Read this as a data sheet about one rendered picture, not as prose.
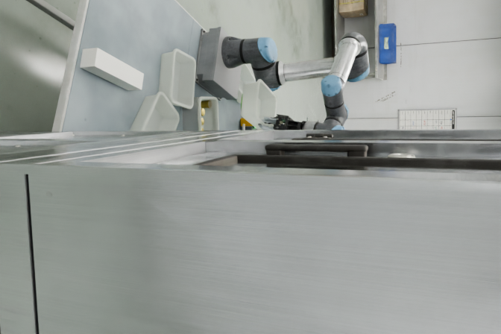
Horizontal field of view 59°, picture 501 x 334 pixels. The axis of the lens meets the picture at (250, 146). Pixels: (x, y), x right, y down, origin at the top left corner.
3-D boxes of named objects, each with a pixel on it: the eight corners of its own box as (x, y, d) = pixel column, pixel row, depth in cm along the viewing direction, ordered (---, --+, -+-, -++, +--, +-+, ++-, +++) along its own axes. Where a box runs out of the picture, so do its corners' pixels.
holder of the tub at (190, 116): (184, 159, 197) (199, 159, 194) (181, 97, 195) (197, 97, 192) (203, 155, 213) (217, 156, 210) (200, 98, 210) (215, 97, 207)
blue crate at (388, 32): (379, 23, 683) (394, 22, 674) (382, 27, 721) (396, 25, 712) (379, 63, 691) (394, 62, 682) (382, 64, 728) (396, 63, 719)
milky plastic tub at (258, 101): (239, 78, 183) (259, 76, 179) (259, 98, 203) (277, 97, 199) (235, 118, 178) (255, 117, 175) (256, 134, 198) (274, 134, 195)
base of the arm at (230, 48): (222, 31, 207) (241, 30, 203) (235, 42, 221) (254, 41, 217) (220, 62, 205) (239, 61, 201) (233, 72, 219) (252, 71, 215)
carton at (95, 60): (83, 48, 141) (97, 47, 139) (130, 74, 163) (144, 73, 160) (80, 67, 140) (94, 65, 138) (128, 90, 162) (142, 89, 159)
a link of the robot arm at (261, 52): (247, 33, 209) (274, 30, 204) (255, 57, 218) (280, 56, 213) (239, 46, 201) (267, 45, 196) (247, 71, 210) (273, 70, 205)
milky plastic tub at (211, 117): (184, 147, 196) (201, 147, 193) (182, 97, 194) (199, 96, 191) (203, 145, 212) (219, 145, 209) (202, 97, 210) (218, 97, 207)
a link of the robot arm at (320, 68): (253, 56, 217) (367, 40, 200) (260, 81, 226) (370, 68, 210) (248, 69, 208) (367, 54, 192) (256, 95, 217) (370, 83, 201)
